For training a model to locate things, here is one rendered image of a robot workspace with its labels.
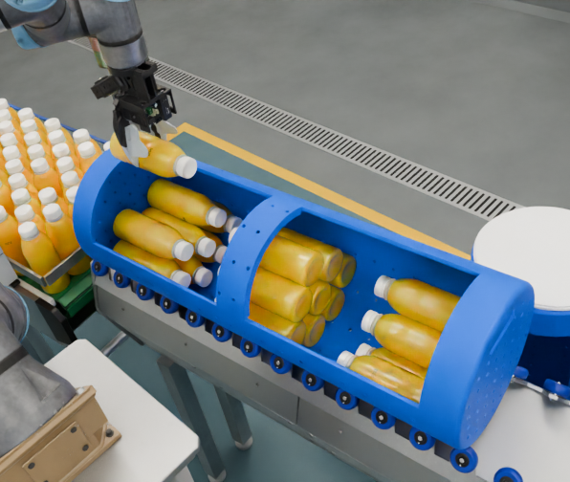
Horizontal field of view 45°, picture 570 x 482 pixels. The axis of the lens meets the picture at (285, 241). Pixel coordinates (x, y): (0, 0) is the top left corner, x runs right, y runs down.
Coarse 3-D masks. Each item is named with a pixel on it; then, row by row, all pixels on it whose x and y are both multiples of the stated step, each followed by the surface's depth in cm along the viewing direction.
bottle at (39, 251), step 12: (24, 240) 151; (36, 240) 151; (48, 240) 154; (24, 252) 152; (36, 252) 152; (48, 252) 154; (36, 264) 154; (48, 264) 155; (48, 288) 159; (60, 288) 160
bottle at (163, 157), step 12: (120, 144) 130; (144, 144) 127; (156, 144) 126; (168, 144) 126; (120, 156) 132; (156, 156) 125; (168, 156) 125; (180, 156) 125; (144, 168) 129; (156, 168) 126; (168, 168) 125
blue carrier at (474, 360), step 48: (96, 192) 136; (144, 192) 154; (240, 192) 145; (96, 240) 147; (240, 240) 118; (336, 240) 135; (384, 240) 113; (192, 288) 147; (240, 288) 117; (480, 288) 101; (528, 288) 105; (336, 336) 133; (480, 336) 96; (336, 384) 114; (432, 384) 98; (480, 384) 100; (432, 432) 104; (480, 432) 112
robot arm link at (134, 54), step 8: (136, 40) 111; (144, 40) 114; (104, 48) 111; (112, 48) 110; (120, 48) 110; (128, 48) 111; (136, 48) 112; (144, 48) 114; (104, 56) 113; (112, 56) 111; (120, 56) 111; (128, 56) 112; (136, 56) 112; (144, 56) 114; (112, 64) 113; (120, 64) 112; (128, 64) 112; (136, 64) 113
